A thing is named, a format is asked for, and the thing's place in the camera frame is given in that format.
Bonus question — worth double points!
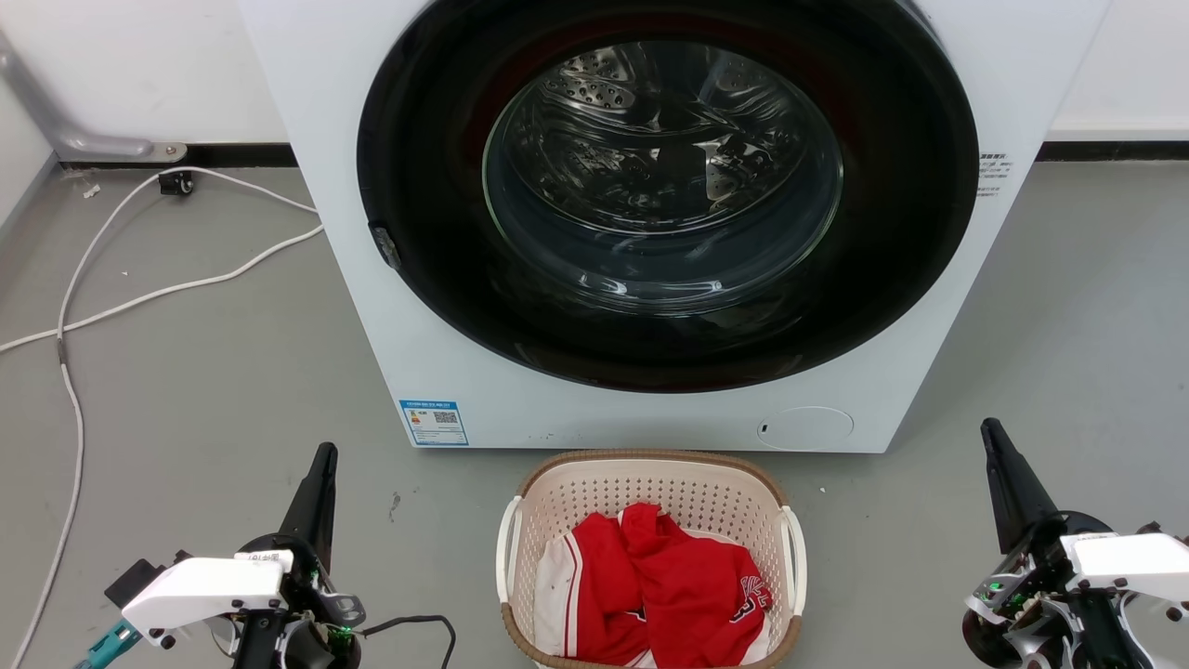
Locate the beige plastic laundry basket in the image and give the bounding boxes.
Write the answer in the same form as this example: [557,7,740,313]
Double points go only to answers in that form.
[495,450,808,669]

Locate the teal plastic clip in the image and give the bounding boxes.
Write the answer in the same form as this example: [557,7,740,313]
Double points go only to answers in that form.
[74,621,142,669]

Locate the steel washing drum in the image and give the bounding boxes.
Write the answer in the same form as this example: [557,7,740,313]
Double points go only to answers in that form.
[482,40,844,317]

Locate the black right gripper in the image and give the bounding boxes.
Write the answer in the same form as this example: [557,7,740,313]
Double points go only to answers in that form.
[961,417,1155,669]

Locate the thick white cable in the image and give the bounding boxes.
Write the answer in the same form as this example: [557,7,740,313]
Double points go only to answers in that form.
[0,225,324,355]

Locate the blue energy label sticker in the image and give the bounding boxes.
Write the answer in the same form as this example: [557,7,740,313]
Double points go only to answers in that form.
[399,400,470,448]

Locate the white front-load washing machine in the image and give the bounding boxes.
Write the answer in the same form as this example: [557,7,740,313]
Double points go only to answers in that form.
[237,0,1113,454]

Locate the thin black cable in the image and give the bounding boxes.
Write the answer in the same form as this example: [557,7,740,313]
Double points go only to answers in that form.
[358,614,458,669]

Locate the red and white jersey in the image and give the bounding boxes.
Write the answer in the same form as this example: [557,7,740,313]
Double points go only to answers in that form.
[534,503,774,669]

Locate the black round washer door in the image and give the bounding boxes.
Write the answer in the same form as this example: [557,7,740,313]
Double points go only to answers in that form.
[357,0,981,394]

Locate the round white filter cover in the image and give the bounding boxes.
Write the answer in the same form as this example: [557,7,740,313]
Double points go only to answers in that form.
[755,406,856,453]

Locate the printed warning text label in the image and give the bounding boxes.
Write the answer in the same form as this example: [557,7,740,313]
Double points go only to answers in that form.
[975,153,1013,198]

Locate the black baseboard strip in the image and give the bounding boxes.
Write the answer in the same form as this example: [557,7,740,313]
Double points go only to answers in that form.
[60,143,298,170]
[1036,140,1189,164]

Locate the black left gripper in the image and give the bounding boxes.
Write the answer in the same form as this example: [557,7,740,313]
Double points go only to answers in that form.
[232,442,365,669]

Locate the thin white cable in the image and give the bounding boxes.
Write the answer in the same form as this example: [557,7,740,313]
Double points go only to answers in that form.
[7,167,320,669]

